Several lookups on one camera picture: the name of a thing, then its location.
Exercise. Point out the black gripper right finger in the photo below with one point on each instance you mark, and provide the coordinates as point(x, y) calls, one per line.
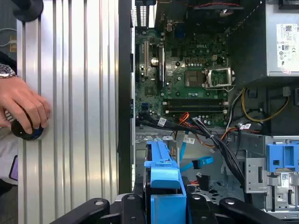
point(198, 210)

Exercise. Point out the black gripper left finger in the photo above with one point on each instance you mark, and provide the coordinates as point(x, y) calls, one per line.
point(126, 210)

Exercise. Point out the hard disk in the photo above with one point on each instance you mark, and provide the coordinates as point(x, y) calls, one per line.
point(163, 177)

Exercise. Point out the metal disk bay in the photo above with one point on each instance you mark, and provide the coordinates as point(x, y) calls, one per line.
point(140, 154)

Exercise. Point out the black RAM slot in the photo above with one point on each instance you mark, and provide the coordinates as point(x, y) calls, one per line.
point(194, 102)

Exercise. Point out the person's hand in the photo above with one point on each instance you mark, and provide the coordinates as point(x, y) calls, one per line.
point(21, 98)

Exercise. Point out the metal drive cage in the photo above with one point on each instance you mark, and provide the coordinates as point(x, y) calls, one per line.
point(257, 172)

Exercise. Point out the blue plastic cage latch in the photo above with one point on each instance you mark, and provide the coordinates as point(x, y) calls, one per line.
point(280, 156)

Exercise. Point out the black open PC case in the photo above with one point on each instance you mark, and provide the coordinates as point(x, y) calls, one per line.
point(125, 93)

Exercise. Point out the bare brown chipset chip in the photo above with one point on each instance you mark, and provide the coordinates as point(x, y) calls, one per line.
point(194, 78)

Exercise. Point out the CPU socket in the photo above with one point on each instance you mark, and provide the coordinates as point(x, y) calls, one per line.
point(218, 78)

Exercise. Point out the green Dell motherboard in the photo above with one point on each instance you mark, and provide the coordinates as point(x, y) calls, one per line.
point(184, 53)

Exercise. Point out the grey power supply unit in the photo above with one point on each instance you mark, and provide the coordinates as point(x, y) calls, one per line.
point(280, 46)

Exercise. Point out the silver wristwatch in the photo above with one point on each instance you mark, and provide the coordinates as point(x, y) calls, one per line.
point(5, 71)

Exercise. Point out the black case fan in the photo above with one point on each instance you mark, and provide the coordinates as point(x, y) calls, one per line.
point(210, 14)

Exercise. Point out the black round table knob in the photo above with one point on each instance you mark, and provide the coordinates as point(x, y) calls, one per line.
point(26, 9)

